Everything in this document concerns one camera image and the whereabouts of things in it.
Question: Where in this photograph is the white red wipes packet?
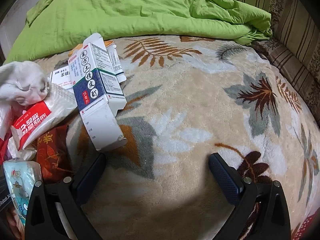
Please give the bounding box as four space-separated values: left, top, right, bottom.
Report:
12 82 78 150

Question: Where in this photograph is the tall white blue medicine box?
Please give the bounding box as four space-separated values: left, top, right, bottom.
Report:
68 33 128 152

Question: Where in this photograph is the light blue tissue pack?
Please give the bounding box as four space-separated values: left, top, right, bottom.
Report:
3 158 43 230

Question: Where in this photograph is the dark red snack packet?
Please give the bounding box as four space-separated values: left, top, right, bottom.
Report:
36 125 74 180

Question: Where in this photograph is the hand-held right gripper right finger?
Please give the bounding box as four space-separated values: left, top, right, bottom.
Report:
209 152 292 240

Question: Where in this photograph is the flat striped cushion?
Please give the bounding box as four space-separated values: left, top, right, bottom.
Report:
251 39 320 128

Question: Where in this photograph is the large striped cushion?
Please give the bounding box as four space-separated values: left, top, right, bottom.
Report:
232 0 320 80

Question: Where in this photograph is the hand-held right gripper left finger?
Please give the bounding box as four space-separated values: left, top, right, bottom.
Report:
25 152 107 240

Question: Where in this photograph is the white knit glove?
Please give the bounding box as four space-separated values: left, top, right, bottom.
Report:
0 61 49 107

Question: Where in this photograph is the leaf print blanket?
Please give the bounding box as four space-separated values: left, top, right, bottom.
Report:
5 34 320 240

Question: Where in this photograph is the small white tube box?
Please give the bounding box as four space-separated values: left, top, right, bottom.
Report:
110 44 127 83

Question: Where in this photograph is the green quilt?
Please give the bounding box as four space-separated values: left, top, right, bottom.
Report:
2 0 273 65

